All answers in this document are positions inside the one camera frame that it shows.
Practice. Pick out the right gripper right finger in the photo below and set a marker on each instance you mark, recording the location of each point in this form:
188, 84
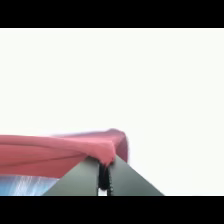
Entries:
131, 181

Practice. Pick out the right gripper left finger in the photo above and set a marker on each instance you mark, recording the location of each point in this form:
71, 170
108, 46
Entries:
80, 181

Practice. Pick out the red garment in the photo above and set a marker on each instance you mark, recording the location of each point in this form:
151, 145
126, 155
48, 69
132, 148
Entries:
50, 153

